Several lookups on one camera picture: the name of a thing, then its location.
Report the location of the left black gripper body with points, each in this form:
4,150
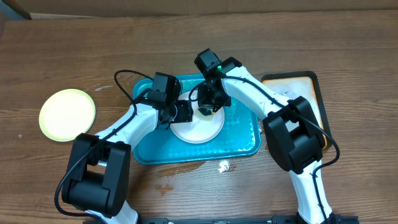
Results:
179,112

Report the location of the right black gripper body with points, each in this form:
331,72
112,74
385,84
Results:
216,99

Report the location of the green yellow sponge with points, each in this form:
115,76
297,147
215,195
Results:
204,114

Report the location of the pale pink plate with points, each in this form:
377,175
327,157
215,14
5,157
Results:
202,128

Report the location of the yellow plate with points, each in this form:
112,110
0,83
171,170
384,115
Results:
66,114

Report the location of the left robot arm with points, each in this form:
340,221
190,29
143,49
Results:
96,181

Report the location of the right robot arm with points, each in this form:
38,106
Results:
294,137

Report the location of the teal plastic tray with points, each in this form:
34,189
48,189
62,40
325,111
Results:
239,136

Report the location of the black tray with soapy water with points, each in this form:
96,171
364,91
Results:
295,84

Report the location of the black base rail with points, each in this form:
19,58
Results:
278,219

